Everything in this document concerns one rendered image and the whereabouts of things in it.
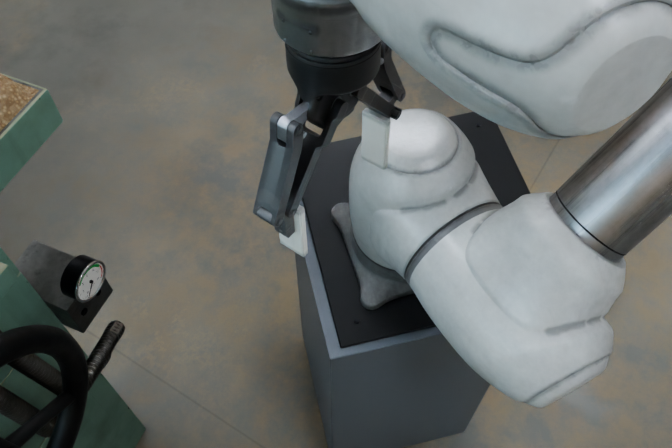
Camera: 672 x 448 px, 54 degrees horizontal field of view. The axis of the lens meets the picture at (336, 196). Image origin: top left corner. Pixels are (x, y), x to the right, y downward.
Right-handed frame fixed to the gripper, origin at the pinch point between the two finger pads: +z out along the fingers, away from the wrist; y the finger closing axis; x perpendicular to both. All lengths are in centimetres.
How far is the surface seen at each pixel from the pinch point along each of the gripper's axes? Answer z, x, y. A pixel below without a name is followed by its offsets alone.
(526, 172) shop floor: 90, -6, -97
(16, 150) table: 6.4, -38.5, 12.7
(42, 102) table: 3.9, -39.8, 6.7
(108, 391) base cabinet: 66, -39, 19
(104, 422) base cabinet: 72, -38, 23
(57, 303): 32, -36, 19
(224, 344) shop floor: 92, -40, -8
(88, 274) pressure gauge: 26.2, -32.4, 14.4
